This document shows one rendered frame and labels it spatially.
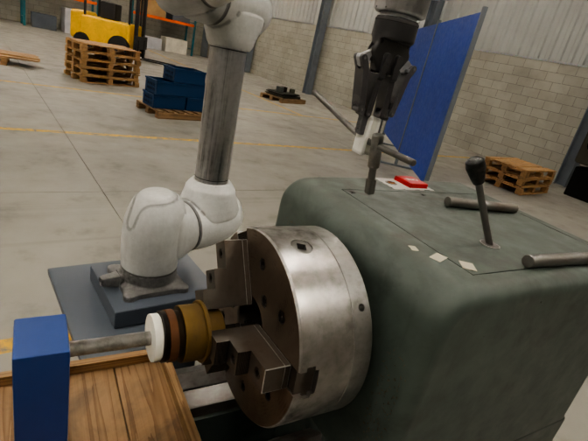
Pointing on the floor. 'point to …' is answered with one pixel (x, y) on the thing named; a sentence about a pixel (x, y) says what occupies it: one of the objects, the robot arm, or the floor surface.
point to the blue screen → (432, 90)
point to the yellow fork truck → (112, 26)
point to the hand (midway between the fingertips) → (366, 135)
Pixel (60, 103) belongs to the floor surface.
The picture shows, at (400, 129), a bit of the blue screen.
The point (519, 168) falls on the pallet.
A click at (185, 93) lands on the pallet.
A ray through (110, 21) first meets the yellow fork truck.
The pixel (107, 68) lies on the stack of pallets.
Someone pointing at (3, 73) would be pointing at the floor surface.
